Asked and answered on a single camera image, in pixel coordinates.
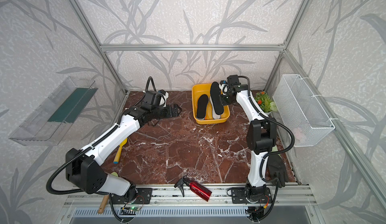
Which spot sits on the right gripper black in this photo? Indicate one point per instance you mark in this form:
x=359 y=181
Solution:
x=223 y=101

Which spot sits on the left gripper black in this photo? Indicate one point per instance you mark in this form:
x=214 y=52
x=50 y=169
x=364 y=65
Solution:
x=169 y=114

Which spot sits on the black insole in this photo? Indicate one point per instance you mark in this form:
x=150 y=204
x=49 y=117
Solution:
x=215 y=93
x=202 y=107

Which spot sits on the grey felt insole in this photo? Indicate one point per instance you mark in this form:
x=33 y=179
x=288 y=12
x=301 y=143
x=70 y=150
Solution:
x=214 y=115

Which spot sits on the yellow insole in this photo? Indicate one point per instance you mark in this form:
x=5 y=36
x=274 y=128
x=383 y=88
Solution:
x=209 y=113

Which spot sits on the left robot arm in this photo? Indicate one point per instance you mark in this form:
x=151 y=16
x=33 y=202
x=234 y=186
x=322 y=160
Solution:
x=83 y=167

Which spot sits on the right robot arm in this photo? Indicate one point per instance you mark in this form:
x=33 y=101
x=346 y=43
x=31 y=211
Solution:
x=261 y=134

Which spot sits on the yellow plastic storage box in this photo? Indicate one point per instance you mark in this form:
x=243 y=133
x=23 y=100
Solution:
x=197 y=91

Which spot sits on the potted plant white pot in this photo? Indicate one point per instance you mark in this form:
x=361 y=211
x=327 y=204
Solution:
x=265 y=102

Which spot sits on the yellow scraper tool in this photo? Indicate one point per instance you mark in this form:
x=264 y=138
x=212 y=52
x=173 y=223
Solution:
x=119 y=152

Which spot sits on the red spray bottle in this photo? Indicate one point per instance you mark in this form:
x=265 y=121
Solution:
x=194 y=186

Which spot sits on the black green work glove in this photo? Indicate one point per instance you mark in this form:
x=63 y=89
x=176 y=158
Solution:
x=277 y=168

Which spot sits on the white wire mesh basket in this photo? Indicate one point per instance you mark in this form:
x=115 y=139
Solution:
x=301 y=111

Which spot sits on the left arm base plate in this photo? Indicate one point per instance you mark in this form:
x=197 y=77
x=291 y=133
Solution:
x=142 y=197

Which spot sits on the wooden handle tool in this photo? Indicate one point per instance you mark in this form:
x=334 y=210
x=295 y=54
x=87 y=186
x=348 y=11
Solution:
x=103 y=204

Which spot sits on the clear plastic wall shelf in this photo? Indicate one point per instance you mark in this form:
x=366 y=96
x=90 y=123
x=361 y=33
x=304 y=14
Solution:
x=49 y=123

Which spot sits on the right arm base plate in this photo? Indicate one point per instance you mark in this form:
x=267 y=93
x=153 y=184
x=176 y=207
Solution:
x=244 y=195

